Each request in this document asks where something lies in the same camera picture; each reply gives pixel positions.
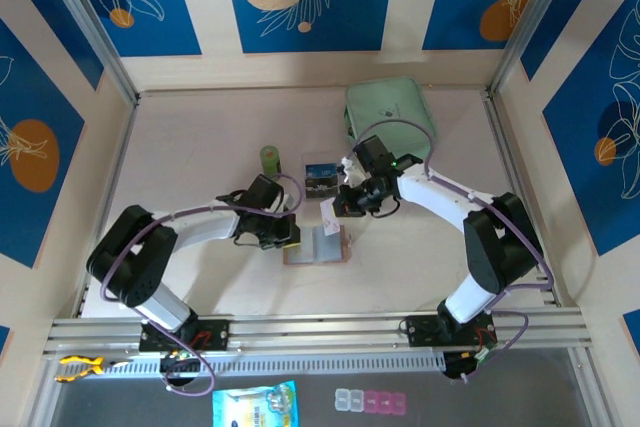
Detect aluminium frame post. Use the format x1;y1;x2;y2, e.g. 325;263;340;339
491;0;577;98
35;0;142;106

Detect blue snack packet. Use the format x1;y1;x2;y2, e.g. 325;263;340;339
211;380;302;427

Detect white pink patterned card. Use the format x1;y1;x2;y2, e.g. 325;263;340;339
319;198;343;238

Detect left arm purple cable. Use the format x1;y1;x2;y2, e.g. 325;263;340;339
99;172;304;396

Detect green cylindrical container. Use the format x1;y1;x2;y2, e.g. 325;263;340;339
258;144;284;184

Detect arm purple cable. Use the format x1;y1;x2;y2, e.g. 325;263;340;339
352;119;555;385
99;172;304;396

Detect aluminium side rail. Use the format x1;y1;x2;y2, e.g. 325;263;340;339
73;96;141;321
482;88;561;309

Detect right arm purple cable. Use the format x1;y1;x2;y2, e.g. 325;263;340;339
352;119;555;385

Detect yellow handled pliers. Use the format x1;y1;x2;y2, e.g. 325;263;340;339
54;354;134;384

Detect pink leather card holder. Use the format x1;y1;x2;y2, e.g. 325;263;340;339
282;225;353;267

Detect mint green zip pouch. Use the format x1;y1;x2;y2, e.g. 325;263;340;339
343;77;439;170

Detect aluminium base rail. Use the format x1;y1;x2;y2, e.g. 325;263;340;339
42;307;595;356

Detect grey slotted cable duct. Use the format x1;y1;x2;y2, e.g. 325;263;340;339
107;350;447;382

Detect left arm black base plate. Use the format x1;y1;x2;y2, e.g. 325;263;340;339
138;316;232;354

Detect clear plastic tray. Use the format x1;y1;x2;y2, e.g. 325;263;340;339
301;148;347;204

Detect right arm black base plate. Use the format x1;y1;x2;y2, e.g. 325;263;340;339
403;313;497;349

